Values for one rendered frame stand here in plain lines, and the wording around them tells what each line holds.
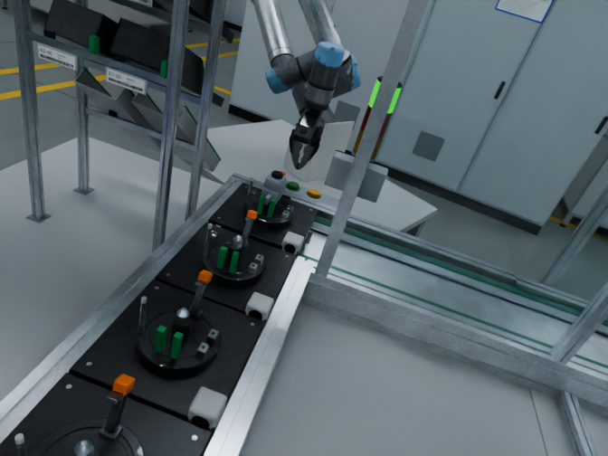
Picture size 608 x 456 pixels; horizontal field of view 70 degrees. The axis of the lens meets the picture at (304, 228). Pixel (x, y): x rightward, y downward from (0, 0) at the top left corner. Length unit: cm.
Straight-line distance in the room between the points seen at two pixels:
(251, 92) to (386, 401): 384
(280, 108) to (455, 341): 357
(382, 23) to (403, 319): 322
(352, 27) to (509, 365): 335
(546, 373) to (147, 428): 88
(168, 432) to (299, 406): 29
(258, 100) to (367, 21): 127
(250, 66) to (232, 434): 399
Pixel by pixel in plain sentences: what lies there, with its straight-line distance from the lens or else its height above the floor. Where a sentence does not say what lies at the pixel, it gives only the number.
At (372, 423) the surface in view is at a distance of 94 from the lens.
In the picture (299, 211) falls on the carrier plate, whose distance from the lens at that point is 123.
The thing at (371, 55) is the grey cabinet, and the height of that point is 98.
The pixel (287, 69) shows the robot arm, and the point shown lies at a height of 128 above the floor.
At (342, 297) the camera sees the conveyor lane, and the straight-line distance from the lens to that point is 106.
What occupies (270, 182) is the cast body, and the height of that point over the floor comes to 108.
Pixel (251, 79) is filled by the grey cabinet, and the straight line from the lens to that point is 448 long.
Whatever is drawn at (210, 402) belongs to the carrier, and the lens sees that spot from 71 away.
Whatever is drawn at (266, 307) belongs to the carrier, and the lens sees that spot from 87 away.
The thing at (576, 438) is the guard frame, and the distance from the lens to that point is 117.
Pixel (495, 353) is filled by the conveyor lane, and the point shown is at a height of 92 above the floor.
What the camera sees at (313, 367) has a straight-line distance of 97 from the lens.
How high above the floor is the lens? 158
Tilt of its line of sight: 32 degrees down
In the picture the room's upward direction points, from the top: 17 degrees clockwise
